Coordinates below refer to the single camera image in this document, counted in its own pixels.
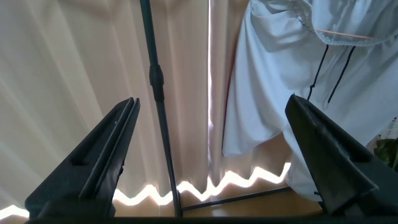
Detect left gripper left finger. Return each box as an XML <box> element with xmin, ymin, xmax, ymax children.
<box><xmin>24</xmin><ymin>97</ymin><xmax>141</xmax><ymax>218</ymax></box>

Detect green garment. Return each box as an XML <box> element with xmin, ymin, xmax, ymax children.
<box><xmin>373</xmin><ymin>138</ymin><xmax>398</xmax><ymax>172</ymax></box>

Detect pale grey shorts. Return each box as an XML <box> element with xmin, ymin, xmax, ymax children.
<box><xmin>221</xmin><ymin>0</ymin><xmax>398</xmax><ymax>203</ymax></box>

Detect white laundry basket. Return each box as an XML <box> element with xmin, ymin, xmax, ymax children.
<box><xmin>366</xmin><ymin>116</ymin><xmax>398</xmax><ymax>149</ymax></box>

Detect black clothes rack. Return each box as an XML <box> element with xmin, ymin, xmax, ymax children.
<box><xmin>139</xmin><ymin>0</ymin><xmax>292</xmax><ymax>218</ymax></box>

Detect pink clothes hanger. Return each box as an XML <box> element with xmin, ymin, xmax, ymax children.
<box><xmin>316</xmin><ymin>29</ymin><xmax>374</xmax><ymax>41</ymax></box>

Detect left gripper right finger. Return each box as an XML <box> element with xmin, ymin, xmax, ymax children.
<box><xmin>284</xmin><ymin>93</ymin><xmax>398</xmax><ymax>216</ymax></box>

